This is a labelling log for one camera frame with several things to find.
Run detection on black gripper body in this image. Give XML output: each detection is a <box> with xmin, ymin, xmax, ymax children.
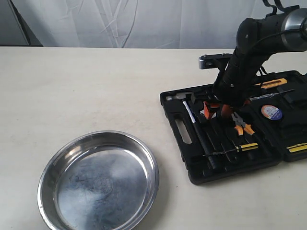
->
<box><xmin>213</xmin><ymin>62</ymin><xmax>258</xmax><ymax>107</ymax></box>

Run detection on black plastic tool case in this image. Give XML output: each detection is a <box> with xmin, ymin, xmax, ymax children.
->
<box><xmin>160</xmin><ymin>70</ymin><xmax>307</xmax><ymax>184</ymax></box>

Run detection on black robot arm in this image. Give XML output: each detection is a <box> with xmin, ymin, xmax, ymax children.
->
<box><xmin>199</xmin><ymin>6</ymin><xmax>307</xmax><ymax>119</ymax></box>

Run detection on yellow utility knife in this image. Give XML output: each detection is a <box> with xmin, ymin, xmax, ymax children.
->
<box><xmin>255</xmin><ymin>78</ymin><xmax>287</xmax><ymax>89</ymax></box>

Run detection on test pen screwdriver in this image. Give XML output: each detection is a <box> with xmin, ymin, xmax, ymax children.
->
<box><xmin>249</xmin><ymin>89</ymin><xmax>295</xmax><ymax>101</ymax></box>

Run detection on blue electrical tape roll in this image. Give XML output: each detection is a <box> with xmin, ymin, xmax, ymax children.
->
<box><xmin>261</xmin><ymin>104</ymin><xmax>283</xmax><ymax>121</ymax></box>

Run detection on yellow black screwdriver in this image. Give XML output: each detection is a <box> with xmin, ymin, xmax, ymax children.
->
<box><xmin>203</xmin><ymin>142</ymin><xmax>258</xmax><ymax>157</ymax></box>

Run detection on yellow black tool in lid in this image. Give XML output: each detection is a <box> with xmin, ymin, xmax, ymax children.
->
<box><xmin>287</xmin><ymin>142</ymin><xmax>307</xmax><ymax>153</ymax></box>

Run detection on round stainless steel tray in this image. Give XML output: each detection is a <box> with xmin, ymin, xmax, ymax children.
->
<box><xmin>37</xmin><ymin>130</ymin><xmax>159</xmax><ymax>230</ymax></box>

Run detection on white backdrop curtain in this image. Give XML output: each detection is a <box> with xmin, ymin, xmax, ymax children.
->
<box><xmin>13</xmin><ymin>0</ymin><xmax>272</xmax><ymax>49</ymax></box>

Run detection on orange handled pliers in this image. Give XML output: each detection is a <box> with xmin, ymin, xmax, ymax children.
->
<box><xmin>232</xmin><ymin>112</ymin><xmax>255</xmax><ymax>137</ymax></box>

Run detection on hammer with black handle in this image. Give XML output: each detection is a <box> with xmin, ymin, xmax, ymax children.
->
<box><xmin>166</xmin><ymin>92</ymin><xmax>220</xmax><ymax>171</ymax></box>

